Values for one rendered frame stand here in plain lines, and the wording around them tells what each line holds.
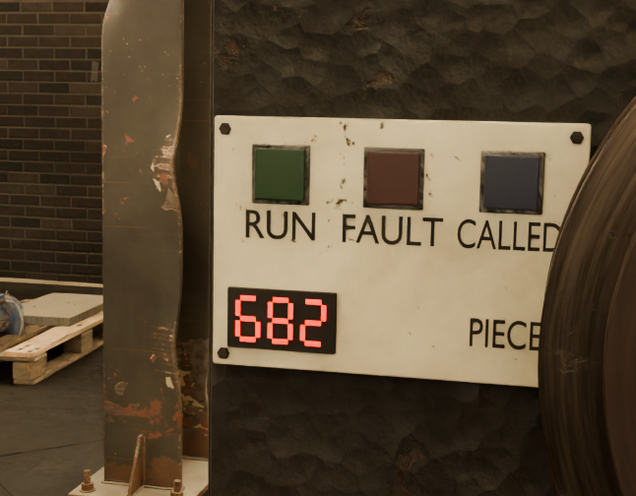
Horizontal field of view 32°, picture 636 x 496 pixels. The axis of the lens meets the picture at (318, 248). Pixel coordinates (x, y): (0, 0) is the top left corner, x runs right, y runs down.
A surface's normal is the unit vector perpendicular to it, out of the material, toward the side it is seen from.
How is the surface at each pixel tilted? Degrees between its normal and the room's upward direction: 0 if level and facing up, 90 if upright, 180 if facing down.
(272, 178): 90
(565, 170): 90
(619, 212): 90
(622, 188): 90
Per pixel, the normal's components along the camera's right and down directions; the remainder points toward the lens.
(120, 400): -0.23, 0.12
